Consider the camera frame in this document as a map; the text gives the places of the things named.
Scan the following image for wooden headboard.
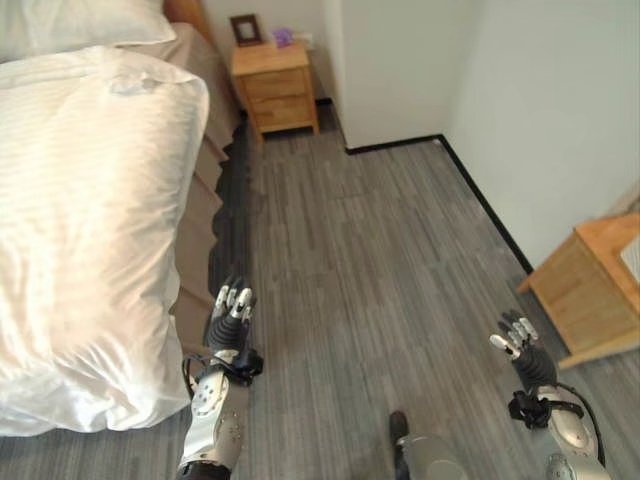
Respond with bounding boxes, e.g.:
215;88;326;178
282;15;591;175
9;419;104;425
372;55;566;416
163;0;217;49

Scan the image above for wooden two-drawer nightstand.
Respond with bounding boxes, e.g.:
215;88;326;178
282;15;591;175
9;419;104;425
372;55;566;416
230;40;321;137

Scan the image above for white pillow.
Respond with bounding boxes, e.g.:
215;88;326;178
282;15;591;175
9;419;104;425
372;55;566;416
0;0;178;64

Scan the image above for silver robot leg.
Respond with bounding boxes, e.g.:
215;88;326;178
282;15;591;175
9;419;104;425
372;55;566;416
396;432;471;480

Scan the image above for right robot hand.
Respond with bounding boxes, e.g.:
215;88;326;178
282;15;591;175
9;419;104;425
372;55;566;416
489;310;559;392

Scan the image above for dark wooden picture frame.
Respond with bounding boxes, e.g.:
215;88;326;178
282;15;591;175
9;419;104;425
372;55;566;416
229;14;264;48

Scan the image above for dark robot foot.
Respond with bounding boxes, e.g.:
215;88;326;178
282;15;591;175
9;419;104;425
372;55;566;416
388;410;410;444

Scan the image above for white striped duvet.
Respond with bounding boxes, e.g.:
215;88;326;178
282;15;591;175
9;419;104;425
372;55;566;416
0;45;210;434

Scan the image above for light wooden cabinet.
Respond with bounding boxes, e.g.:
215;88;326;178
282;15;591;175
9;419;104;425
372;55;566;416
516;212;640;370

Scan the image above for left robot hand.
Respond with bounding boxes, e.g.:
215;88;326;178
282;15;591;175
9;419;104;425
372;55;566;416
206;275;258;353

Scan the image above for beige bed base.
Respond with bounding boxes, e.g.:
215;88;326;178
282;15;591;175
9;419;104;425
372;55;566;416
114;22;245;351

